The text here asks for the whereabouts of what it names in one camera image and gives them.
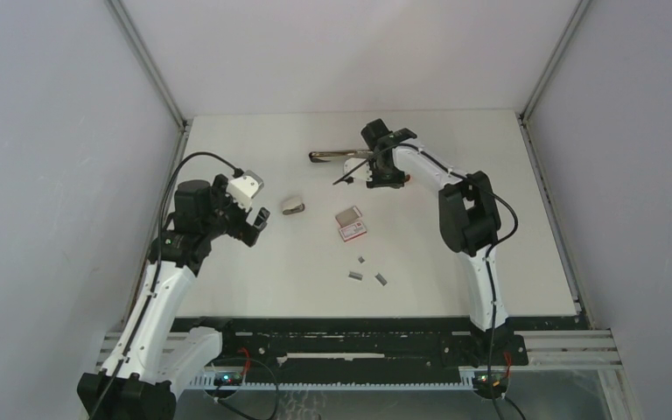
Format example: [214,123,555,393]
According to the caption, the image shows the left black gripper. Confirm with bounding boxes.
[201,175,269,247]

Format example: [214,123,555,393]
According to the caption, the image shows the staple box tray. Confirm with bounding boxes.
[335,206,362,228]

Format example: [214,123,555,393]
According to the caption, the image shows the silver staple strip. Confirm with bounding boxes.
[348,271,363,281]
[374,273,388,286]

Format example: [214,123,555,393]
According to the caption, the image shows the red white staple box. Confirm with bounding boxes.
[339,220,368,242]

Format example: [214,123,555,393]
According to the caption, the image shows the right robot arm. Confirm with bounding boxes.
[360,119,508,364]

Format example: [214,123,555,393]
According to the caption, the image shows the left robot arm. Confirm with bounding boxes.
[77,170,270,419]

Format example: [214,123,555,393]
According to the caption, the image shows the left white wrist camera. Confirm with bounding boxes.
[226,171,264,212]

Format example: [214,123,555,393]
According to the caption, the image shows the left black camera cable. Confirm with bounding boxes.
[89,150,246,420]

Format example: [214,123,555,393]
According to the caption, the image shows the black camera cable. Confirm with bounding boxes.
[89,150,246,420]
[331,142,521,372]

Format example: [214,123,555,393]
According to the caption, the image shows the right black camera cable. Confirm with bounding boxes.
[331,142,521,372]

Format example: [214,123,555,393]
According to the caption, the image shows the left controller board with wires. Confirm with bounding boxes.
[204,346,280,420]

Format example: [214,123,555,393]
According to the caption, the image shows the controller board with wires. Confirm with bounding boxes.
[472,352,527,420]
[204,346,280,420]

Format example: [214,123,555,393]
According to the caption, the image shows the white slotted cable duct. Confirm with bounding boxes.
[187,370,476,392]

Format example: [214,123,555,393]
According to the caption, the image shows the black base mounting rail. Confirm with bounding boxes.
[173,315,586,387]

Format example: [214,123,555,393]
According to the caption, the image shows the right controller board with wires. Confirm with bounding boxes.
[472,352,527,420]

